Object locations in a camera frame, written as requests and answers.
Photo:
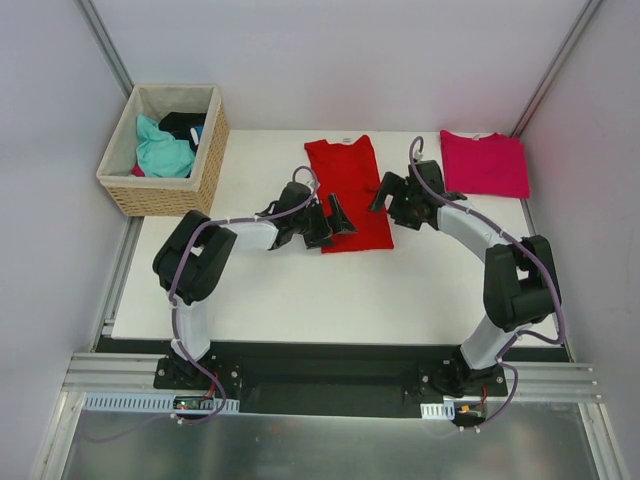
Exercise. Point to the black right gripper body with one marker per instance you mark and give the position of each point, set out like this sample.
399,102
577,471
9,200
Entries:
398,198

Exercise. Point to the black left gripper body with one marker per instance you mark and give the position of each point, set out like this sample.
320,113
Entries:
323,225

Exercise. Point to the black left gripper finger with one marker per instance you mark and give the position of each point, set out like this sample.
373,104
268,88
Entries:
317,232
338,220

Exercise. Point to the red t shirt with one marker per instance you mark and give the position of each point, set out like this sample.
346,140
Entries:
350,172

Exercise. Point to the magenta t shirt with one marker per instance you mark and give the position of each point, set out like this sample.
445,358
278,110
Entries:
493,165

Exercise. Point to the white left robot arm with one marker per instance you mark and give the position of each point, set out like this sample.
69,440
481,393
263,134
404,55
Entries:
190,263

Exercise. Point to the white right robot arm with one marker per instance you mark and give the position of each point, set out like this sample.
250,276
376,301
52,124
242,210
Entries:
519,281

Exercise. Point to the black printed t shirt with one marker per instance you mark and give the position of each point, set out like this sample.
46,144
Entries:
184,126

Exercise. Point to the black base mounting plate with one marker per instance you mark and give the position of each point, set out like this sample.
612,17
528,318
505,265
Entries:
378,381

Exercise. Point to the teal t shirt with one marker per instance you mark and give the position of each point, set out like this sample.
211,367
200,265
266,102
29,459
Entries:
159,154

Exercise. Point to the wicker laundry basket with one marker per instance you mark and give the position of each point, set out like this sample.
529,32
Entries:
137,195

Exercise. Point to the right slotted cable duct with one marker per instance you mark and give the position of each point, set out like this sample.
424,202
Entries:
438,411

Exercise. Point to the slotted cable duct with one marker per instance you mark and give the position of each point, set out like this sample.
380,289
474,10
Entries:
438,411
158,403

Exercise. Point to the aluminium frame rail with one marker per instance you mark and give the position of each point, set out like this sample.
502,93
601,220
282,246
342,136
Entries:
551,381

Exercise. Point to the right aluminium corner post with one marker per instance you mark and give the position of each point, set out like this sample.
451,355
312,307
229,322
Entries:
577,31

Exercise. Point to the aluminium corner post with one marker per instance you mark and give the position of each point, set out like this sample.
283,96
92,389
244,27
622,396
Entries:
97,27
577,31

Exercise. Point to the left slotted cable duct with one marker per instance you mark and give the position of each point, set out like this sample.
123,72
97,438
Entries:
158,403

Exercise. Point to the left aluminium corner post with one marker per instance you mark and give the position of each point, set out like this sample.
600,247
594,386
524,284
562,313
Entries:
97,27

